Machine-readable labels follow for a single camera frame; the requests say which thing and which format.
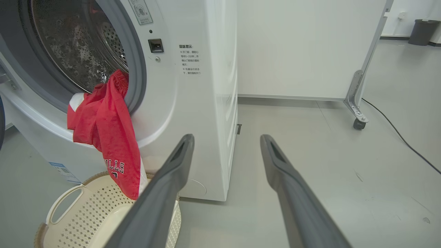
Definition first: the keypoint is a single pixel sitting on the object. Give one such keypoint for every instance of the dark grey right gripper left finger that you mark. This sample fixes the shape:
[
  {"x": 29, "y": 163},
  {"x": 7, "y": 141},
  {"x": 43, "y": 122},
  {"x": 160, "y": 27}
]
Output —
[{"x": 162, "y": 193}]

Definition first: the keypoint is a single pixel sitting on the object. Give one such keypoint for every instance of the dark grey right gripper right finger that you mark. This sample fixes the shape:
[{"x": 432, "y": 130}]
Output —
[{"x": 296, "y": 206}]

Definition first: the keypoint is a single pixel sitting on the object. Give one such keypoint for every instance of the red and white sports clothing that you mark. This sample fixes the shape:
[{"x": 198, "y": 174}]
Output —
[{"x": 106, "y": 127}]

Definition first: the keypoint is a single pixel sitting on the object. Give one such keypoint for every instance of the cream perforated laundry basket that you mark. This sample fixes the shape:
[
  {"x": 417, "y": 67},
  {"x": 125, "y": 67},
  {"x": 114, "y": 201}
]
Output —
[{"x": 79, "y": 220}]

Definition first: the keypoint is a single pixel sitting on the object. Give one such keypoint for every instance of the white front-load washing machine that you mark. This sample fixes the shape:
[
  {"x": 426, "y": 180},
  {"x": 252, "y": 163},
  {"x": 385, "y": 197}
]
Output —
[{"x": 193, "y": 103}]

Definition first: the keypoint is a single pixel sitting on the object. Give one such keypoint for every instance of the metal partition leg with caster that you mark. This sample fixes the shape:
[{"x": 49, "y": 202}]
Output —
[{"x": 356, "y": 86}]

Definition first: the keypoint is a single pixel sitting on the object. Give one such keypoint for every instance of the white partition panel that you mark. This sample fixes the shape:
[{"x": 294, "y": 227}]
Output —
[{"x": 303, "y": 48}]

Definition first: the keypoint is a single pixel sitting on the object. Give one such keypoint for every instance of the dark grey trash bin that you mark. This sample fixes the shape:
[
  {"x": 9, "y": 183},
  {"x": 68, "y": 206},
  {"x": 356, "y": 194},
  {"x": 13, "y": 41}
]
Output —
[{"x": 422, "y": 32}]

